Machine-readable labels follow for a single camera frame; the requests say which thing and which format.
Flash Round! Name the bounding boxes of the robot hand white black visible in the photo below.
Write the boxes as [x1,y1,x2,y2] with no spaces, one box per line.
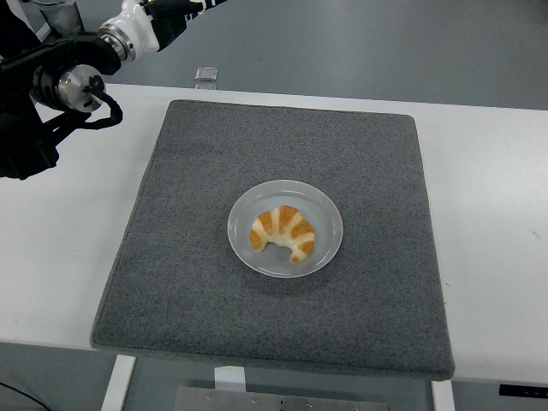
[98,0,230,53]

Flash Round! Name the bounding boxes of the croissant bread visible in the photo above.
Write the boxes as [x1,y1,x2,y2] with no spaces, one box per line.
[249,205,317,264]

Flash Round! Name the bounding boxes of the white round plate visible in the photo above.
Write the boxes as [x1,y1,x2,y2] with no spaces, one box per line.
[226,178,344,279]

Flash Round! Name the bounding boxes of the grey waste bin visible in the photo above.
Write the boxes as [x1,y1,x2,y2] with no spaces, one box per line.
[33,0,85,38]

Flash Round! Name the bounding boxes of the person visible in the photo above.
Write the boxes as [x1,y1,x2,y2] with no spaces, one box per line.
[0,0,42,61]

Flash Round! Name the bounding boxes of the grey felt mat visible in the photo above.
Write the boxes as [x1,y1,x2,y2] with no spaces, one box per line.
[88,98,456,381]

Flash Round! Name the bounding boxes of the white table leg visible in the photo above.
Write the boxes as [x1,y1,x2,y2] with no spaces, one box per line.
[212,366,246,393]
[100,354,137,411]
[431,379,456,411]

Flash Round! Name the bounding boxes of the black table control panel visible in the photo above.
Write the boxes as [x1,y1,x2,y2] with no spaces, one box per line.
[497,384,548,397]

